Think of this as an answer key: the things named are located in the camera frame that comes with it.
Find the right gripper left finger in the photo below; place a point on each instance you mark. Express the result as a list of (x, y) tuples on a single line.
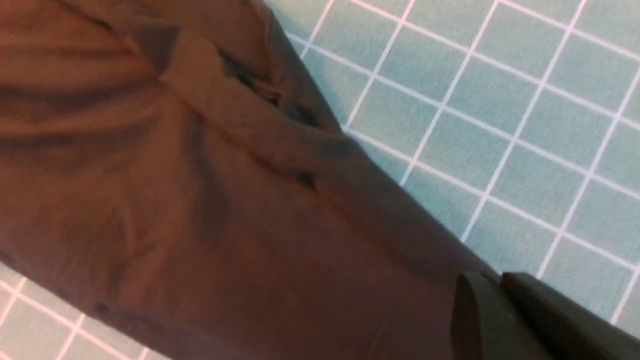
[(485, 324)]

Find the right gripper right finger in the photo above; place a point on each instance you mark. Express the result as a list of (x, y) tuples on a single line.
[(567, 329)]

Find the dark gray long-sleeve top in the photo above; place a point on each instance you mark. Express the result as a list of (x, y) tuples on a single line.
[(170, 168)]

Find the green checkered tablecloth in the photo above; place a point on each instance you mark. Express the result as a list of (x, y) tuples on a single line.
[(514, 123)]

